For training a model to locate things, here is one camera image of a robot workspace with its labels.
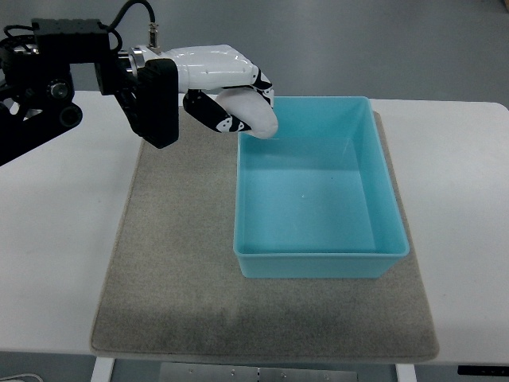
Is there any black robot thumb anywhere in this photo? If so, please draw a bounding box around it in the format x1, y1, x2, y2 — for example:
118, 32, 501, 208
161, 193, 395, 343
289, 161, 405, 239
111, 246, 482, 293
183, 90, 251, 133

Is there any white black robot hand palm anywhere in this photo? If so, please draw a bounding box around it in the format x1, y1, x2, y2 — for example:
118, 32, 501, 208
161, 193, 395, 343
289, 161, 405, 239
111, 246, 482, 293
129, 45, 258, 93

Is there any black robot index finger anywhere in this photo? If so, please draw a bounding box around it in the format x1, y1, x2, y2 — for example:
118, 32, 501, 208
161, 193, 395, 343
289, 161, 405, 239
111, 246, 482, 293
249, 66, 274, 108

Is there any white bunny toy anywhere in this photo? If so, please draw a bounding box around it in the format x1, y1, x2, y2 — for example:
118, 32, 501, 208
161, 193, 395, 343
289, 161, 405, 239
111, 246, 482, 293
216, 88, 278, 139

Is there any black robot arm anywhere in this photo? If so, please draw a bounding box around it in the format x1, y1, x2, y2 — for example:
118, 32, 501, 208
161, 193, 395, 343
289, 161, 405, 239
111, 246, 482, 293
1, 19, 278, 164

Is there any blue plastic box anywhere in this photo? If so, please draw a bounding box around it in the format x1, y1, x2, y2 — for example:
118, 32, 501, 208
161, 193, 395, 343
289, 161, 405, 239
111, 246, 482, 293
233, 96, 410, 279

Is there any grey felt mat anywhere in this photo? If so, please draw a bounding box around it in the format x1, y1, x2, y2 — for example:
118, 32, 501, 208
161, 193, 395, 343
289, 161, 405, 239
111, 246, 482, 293
90, 114, 439, 364

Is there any metal table crossbar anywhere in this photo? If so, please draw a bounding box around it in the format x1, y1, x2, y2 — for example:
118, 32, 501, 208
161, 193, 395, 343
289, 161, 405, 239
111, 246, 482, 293
159, 363, 359, 382

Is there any white left table leg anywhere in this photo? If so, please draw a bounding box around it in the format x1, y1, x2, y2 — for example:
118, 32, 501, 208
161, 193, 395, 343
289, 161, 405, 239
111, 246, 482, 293
90, 357, 115, 382

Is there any white table leg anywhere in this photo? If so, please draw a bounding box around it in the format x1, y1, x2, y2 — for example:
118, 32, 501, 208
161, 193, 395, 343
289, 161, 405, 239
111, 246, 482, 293
90, 357, 115, 382
395, 364, 417, 382

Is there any white right table leg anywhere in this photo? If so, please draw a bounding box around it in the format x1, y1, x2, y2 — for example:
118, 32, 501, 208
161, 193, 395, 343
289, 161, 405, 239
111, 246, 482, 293
395, 364, 417, 382

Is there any black table control panel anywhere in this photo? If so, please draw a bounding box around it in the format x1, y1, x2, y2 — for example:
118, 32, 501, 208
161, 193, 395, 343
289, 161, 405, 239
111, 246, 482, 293
457, 365, 509, 377

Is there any black cable with connector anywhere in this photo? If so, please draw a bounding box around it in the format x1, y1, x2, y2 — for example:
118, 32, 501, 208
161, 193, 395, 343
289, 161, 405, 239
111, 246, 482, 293
107, 0, 162, 51

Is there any white cable on floor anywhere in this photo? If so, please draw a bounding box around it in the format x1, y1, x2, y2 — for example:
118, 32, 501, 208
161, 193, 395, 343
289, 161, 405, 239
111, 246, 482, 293
0, 372, 41, 382

